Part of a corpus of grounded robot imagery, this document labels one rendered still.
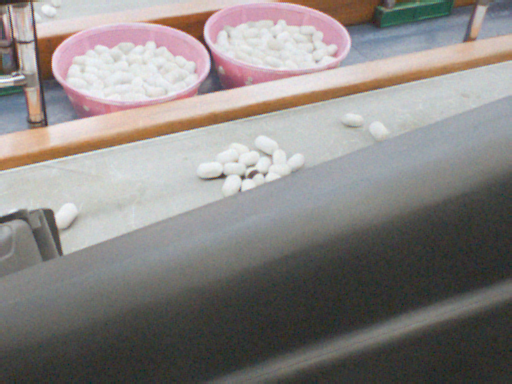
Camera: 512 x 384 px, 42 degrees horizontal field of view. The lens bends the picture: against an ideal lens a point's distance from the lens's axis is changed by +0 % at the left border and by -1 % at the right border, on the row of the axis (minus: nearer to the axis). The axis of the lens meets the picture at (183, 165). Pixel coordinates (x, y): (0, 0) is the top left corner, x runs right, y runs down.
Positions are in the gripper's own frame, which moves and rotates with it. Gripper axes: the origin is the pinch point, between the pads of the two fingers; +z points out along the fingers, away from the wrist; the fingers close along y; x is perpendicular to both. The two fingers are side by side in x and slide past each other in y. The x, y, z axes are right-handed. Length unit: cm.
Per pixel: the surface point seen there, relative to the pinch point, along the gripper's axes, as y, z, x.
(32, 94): -8.3, 12.8, -18.3
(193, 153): -28.7, 9.0, -5.3
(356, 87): -60, 12, -10
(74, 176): -11.1, 9.7, -5.7
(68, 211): -8.1, 1.6, -1.7
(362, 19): -85, 42, -25
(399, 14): -93, 39, -25
